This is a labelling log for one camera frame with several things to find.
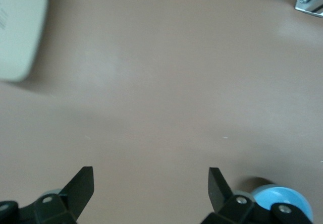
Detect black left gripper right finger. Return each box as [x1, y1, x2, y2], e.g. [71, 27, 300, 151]
[200, 167, 310, 224]

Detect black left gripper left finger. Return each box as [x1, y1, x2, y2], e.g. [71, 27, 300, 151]
[0, 166, 94, 224]

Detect blue bowl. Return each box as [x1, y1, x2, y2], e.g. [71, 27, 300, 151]
[251, 184, 315, 224]

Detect brown table cover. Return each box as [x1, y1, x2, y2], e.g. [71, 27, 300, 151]
[0, 0, 323, 224]

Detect beige chrome toaster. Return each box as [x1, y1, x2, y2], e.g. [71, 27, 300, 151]
[0, 0, 49, 84]

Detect grey metal camera bracket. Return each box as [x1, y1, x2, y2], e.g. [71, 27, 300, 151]
[294, 0, 323, 18]

